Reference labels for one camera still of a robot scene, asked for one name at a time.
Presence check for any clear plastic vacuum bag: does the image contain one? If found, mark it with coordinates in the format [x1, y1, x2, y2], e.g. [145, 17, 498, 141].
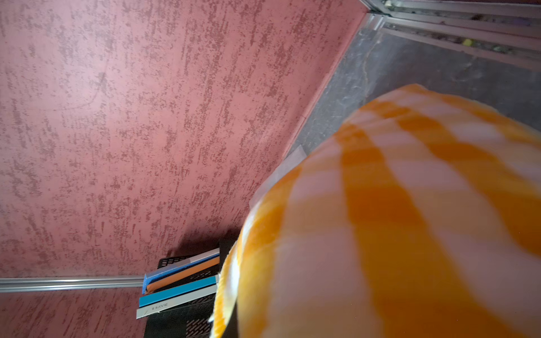
[249, 146, 307, 209]

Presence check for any blue folder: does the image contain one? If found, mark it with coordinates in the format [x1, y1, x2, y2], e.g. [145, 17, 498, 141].
[142, 248, 220, 295]

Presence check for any white booklet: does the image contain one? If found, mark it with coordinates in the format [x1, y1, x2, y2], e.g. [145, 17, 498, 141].
[136, 284, 217, 319]

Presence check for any left corner aluminium profile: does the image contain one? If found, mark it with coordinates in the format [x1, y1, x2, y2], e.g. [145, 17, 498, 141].
[1, 276, 144, 293]

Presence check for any orange white checkered blanket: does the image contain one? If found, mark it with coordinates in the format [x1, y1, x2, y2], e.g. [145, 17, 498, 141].
[211, 84, 540, 337]

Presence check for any black mesh file holder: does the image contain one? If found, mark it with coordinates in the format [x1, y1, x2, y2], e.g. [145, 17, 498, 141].
[144, 237, 235, 337]

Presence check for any aluminium front rail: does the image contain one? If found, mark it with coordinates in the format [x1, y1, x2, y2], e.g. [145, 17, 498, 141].
[362, 1, 540, 72]

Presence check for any teal folder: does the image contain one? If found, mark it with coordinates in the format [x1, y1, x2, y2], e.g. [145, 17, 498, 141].
[139, 275, 219, 308]

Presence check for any orange folder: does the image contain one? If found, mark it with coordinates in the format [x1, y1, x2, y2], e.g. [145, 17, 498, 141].
[145, 256, 220, 294]

